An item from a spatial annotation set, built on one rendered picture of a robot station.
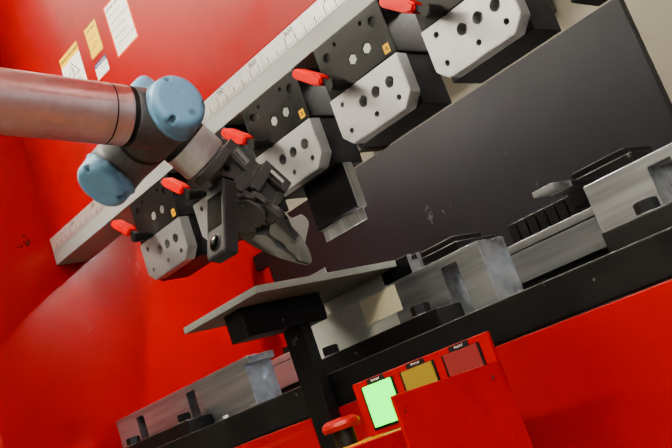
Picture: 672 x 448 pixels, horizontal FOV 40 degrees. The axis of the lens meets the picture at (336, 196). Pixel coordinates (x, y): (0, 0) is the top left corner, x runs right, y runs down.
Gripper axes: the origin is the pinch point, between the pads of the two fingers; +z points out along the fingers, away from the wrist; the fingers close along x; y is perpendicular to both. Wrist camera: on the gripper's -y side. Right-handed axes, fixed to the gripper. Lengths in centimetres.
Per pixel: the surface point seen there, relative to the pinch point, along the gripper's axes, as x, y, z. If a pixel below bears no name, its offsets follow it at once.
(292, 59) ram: -6.7, 23.9, -19.7
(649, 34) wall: 18, 184, 76
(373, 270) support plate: -10.4, -1.4, 6.3
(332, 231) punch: 1.5, 10.1, 2.8
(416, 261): -12.6, 3.7, 10.9
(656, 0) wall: 11, 189, 70
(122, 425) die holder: 76, -1, 11
